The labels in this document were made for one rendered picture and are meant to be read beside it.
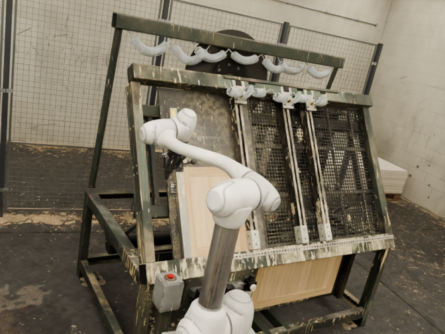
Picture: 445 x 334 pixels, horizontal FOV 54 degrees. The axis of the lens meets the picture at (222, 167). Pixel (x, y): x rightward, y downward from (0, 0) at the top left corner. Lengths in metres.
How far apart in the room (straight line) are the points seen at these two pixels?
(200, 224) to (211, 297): 1.01
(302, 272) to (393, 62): 6.18
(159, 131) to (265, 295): 1.94
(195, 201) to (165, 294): 0.67
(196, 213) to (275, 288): 1.11
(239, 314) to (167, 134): 0.85
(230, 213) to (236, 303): 0.52
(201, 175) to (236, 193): 1.24
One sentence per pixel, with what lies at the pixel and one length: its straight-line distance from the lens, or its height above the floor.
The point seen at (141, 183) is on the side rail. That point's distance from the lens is 2.60.
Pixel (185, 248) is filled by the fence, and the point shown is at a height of 0.95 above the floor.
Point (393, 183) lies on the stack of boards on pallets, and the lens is 8.02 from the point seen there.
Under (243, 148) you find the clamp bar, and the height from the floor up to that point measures 1.49.
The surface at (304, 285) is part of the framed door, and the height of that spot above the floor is 0.38.
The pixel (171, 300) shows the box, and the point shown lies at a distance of 2.43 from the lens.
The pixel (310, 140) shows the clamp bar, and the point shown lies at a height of 1.56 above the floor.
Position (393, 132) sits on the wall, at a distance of 8.87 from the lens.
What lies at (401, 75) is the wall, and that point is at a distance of 8.95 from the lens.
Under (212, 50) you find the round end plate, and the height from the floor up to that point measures 2.06.
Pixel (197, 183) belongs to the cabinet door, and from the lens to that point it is 2.80.
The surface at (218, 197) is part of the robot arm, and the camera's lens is 1.59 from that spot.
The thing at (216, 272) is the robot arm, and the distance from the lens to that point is 1.76.
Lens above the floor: 2.22
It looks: 17 degrees down
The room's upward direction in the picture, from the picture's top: 11 degrees clockwise
